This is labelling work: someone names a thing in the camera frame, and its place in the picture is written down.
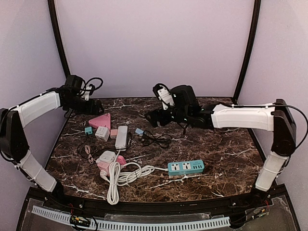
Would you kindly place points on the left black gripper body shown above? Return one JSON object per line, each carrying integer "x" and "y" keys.
{"x": 92, "y": 106}

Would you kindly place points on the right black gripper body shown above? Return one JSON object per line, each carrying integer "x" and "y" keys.
{"x": 160, "y": 116}

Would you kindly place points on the pink triangular power socket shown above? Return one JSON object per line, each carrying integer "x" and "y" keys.
{"x": 101, "y": 121}

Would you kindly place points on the light blue charger plug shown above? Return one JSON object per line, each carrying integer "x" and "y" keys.
{"x": 139, "y": 131}

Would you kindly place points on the teal charger plug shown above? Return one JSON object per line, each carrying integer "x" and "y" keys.
{"x": 88, "y": 131}

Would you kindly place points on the white cube socket adapter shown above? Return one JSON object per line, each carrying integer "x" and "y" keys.
{"x": 102, "y": 133}

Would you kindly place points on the pink charger plug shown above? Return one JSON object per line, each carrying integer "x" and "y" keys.
{"x": 113, "y": 133}

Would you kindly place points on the white power strip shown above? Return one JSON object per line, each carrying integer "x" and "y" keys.
{"x": 121, "y": 138}

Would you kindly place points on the white and pink cube socket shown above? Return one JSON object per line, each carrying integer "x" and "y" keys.
{"x": 107, "y": 158}

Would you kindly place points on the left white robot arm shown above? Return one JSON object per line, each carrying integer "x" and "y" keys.
{"x": 14, "y": 148}

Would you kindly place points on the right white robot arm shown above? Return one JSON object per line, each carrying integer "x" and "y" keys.
{"x": 274, "y": 117}

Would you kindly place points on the teal power strip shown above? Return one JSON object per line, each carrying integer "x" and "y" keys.
{"x": 185, "y": 168}

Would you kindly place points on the small circuit board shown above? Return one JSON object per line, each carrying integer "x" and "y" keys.
{"x": 79, "y": 221}

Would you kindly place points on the left black frame post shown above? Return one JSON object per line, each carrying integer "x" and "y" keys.
{"x": 57, "y": 37}

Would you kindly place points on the black frame post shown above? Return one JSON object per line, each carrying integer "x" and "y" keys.
{"x": 57, "y": 37}
{"x": 248, "y": 50}

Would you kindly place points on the white slotted cable duct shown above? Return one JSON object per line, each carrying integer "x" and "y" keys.
{"x": 104, "y": 225}

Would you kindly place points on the right black frame post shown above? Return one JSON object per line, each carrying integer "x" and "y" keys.
{"x": 248, "y": 50}

